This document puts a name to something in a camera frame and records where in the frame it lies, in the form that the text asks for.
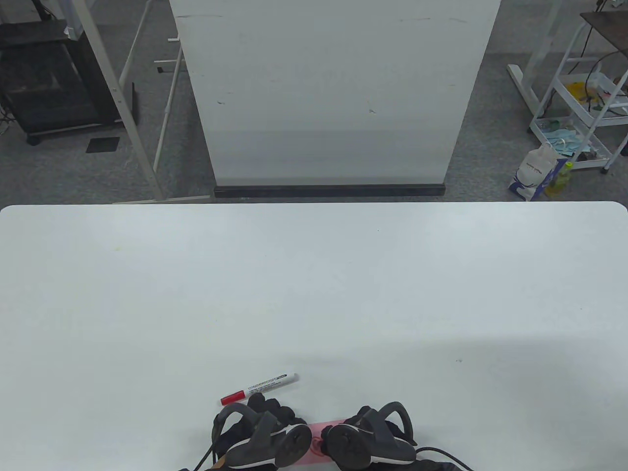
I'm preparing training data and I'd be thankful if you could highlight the person's right hand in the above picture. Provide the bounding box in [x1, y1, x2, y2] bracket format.
[343, 406, 408, 442]

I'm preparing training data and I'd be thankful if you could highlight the person's left hand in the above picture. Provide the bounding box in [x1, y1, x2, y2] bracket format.
[216, 392, 308, 459]

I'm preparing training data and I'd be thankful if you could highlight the white marker with red cap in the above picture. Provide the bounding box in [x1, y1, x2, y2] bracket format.
[221, 373, 299, 407]

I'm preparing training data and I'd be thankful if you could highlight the black hand controller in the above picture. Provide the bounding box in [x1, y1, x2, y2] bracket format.
[212, 403, 313, 469]
[321, 401, 418, 469]

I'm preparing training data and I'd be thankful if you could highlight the pink heart outline paper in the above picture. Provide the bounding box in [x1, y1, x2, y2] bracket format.
[294, 419, 354, 464]

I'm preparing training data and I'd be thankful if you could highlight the black panel base bar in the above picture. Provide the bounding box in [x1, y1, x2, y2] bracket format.
[213, 184, 447, 198]

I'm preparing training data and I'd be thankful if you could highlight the white plastic bag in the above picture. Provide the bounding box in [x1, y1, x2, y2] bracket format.
[508, 142, 560, 202]

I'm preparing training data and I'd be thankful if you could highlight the yellow green bottle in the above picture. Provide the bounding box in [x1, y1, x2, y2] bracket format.
[546, 162, 574, 198]

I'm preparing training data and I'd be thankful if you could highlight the white whiteboard panel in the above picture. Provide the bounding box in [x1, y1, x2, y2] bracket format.
[169, 0, 502, 187]

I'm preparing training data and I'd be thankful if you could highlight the black floor plate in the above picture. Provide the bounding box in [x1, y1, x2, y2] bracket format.
[86, 136, 121, 154]

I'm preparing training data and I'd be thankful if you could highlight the teal cloth pile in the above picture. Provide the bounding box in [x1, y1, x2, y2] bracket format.
[540, 120, 592, 153]

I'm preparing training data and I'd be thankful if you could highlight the white table leg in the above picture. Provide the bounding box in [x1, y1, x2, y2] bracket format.
[507, 0, 565, 118]

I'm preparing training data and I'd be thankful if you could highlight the white utility cart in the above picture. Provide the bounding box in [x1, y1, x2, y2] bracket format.
[529, 20, 628, 175]

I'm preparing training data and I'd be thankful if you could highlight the yellow packet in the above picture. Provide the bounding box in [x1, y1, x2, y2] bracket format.
[567, 82, 602, 111]

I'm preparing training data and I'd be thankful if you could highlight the black cabinet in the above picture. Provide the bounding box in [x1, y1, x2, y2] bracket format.
[0, 20, 140, 145]

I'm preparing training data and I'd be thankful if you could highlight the dark wooden side table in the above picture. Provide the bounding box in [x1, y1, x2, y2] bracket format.
[580, 10, 628, 52]

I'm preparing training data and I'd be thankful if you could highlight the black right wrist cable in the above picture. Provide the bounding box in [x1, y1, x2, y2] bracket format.
[416, 445, 474, 471]

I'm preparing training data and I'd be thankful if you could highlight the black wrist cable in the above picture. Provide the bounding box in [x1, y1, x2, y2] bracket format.
[416, 445, 474, 471]
[179, 442, 217, 471]

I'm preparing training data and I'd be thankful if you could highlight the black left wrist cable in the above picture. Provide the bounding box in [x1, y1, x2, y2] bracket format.
[179, 442, 217, 471]

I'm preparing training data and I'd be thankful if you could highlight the white frame stand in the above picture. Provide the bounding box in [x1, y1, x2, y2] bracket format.
[74, 0, 211, 204]

